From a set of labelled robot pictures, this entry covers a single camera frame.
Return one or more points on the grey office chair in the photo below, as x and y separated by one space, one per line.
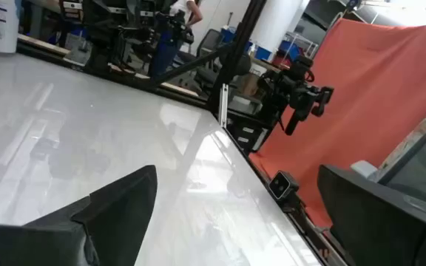
209 42

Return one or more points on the black drawer unit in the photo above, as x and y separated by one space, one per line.
235 127

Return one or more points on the black aluminium table frame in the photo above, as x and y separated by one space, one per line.
237 51

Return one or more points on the small black table camera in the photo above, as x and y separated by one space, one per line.
281 184

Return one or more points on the grey computer monitor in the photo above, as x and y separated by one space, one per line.
420 170

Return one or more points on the small white box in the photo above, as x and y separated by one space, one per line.
364 169

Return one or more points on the blue storage bin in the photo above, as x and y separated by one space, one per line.
290 50
263 54

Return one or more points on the orange fabric backdrop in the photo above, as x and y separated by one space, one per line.
364 92

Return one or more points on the person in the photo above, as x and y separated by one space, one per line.
163 55

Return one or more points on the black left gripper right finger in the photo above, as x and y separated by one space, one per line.
383 229

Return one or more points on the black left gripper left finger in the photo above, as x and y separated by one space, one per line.
87 236

